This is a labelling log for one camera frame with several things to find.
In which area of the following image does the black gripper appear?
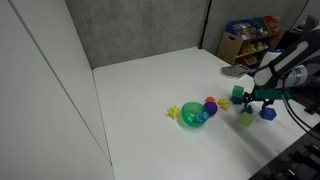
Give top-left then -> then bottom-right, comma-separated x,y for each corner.
242,82 -> 285,110

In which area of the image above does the teal small block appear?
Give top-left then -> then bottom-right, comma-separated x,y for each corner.
242,104 -> 254,115

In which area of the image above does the light blue toy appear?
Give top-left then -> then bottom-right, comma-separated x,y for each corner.
188,111 -> 209,124

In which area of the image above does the wooden toy shelf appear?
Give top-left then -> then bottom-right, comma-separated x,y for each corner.
216,15 -> 287,68

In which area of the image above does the translucent green bowl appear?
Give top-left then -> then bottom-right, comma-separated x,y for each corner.
180,101 -> 210,129

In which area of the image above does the yellow spiky toy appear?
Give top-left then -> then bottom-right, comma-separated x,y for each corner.
166,105 -> 182,120

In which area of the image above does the royal blue block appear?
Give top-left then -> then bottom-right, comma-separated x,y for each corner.
259,107 -> 278,121

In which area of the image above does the lime green cube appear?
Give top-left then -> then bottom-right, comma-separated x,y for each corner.
238,111 -> 255,128

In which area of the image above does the dark teal block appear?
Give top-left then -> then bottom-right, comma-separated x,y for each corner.
230,95 -> 244,105

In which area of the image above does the yellow small block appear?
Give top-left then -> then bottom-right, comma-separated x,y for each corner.
217,97 -> 232,112

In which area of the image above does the grey flat object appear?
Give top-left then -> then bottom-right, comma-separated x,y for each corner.
221,64 -> 250,80

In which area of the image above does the purple spiky ball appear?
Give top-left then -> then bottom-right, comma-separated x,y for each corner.
203,101 -> 219,117

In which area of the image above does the black equipment rack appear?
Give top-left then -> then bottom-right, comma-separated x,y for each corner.
249,124 -> 320,180

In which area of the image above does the blue storage bin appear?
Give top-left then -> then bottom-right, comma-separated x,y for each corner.
226,19 -> 259,40

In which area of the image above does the green storage bin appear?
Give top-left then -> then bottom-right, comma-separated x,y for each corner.
253,17 -> 269,33

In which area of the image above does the red storage bin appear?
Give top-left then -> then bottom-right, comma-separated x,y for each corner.
263,15 -> 282,31

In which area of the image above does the black partition pole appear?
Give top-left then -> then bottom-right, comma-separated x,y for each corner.
199,0 -> 212,50

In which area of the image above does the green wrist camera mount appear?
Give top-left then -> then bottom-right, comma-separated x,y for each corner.
251,89 -> 293,101

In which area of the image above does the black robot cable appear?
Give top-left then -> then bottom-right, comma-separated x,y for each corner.
281,73 -> 320,134

